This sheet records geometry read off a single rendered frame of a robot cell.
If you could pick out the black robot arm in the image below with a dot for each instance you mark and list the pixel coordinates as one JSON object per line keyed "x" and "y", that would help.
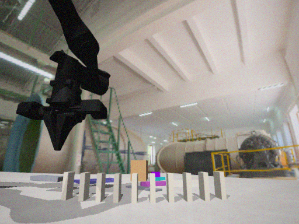
{"x": 83, "y": 44}

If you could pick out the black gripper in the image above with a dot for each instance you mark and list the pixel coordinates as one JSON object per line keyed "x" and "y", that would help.
{"x": 64, "y": 97}

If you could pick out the brown block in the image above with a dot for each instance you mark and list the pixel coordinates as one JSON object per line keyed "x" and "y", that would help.
{"x": 140, "y": 167}

